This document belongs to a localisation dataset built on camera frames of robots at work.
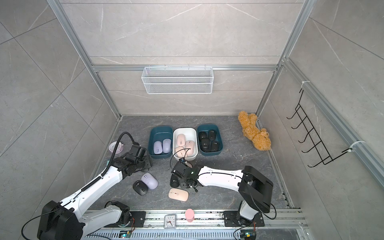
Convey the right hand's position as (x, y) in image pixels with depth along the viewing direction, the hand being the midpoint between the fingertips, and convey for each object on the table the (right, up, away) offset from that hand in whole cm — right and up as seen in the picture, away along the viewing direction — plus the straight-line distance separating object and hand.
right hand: (186, 180), depth 83 cm
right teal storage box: (+13, +30, +25) cm, 41 cm away
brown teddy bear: (+47, +23, +12) cm, 54 cm away
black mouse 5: (-7, -1, +1) cm, 7 cm away
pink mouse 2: (-5, +13, +12) cm, 19 cm away
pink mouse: (-5, +21, +19) cm, 29 cm away
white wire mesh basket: (-7, +63, +18) cm, 65 cm away
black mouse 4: (+18, +17, +17) cm, 30 cm away
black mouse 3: (+11, +19, +13) cm, 25 cm away
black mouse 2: (+17, +25, +23) cm, 38 cm away
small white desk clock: (-7, -16, -11) cm, 21 cm away
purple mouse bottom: (-14, +18, +16) cm, 28 cm away
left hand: (-22, +12, +2) cm, 24 cm away
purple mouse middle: (-20, -1, +1) cm, 20 cm away
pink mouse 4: (-4, -7, -3) cm, 8 cm away
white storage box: (+1, +26, +23) cm, 35 cm away
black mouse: (+10, +25, +22) cm, 34 cm away
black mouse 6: (-26, -4, -1) cm, 26 cm away
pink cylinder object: (+2, -10, -15) cm, 19 cm away
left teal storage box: (-21, +26, +25) cm, 42 cm away
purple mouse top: (-20, +17, +14) cm, 30 cm away
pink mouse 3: (+1, +19, +15) cm, 24 cm away
